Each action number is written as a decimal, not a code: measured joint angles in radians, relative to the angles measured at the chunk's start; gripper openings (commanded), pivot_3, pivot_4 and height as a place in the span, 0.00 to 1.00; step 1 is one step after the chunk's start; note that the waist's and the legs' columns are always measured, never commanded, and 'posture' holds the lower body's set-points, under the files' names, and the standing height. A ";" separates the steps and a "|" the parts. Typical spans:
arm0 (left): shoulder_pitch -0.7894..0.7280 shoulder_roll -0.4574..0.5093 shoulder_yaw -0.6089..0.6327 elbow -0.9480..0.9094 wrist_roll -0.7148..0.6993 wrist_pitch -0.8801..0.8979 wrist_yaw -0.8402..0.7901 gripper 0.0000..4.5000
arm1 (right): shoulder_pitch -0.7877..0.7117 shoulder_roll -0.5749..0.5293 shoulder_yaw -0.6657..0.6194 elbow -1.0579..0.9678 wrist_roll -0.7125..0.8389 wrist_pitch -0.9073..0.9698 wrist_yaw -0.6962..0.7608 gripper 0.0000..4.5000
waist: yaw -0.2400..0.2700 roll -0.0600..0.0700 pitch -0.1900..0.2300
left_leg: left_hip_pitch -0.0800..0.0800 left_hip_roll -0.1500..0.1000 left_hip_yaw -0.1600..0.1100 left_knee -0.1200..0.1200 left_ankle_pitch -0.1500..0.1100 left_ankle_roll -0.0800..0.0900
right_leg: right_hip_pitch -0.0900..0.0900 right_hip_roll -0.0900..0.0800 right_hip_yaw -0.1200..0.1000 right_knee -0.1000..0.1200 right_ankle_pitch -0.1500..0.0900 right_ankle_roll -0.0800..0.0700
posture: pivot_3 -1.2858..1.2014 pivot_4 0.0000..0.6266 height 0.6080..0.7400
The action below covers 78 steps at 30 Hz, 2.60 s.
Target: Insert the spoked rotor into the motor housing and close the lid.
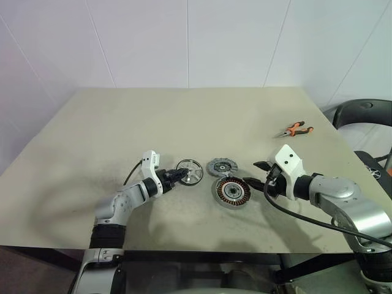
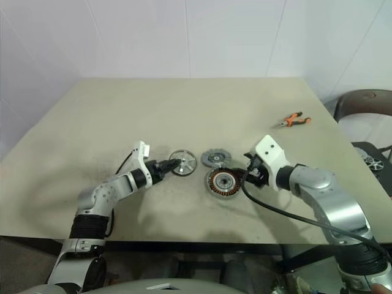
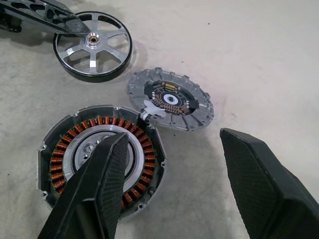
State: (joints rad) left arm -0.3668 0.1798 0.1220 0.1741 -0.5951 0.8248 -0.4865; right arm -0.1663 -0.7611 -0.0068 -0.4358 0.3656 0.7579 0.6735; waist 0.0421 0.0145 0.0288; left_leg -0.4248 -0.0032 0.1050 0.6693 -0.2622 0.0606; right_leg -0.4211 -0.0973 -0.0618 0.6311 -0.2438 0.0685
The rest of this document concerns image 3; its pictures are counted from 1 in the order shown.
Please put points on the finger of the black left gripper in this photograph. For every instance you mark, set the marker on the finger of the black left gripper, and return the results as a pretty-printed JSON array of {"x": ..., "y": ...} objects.
[
  {"x": 53, "y": 7},
  {"x": 74, "y": 25}
]

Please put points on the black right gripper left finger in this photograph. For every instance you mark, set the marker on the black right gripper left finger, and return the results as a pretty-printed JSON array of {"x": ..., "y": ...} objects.
[{"x": 99, "y": 189}]

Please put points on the motor stator housing copper coils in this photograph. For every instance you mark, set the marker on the motor stator housing copper coils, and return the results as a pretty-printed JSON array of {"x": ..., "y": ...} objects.
[{"x": 58, "y": 152}]

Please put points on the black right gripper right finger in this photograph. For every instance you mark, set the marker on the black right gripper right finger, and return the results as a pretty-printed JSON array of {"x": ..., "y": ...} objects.
[{"x": 261, "y": 189}]

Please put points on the spoked silver rotor black rim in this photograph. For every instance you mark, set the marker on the spoked silver rotor black rim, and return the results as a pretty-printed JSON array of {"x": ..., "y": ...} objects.
[{"x": 94, "y": 42}]

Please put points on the grey motor cover circuit board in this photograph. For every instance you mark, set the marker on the grey motor cover circuit board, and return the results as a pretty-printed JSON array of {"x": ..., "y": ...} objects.
[{"x": 187, "y": 119}]

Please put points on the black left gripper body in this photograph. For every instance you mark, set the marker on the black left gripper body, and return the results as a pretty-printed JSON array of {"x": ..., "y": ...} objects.
[{"x": 8, "y": 23}]

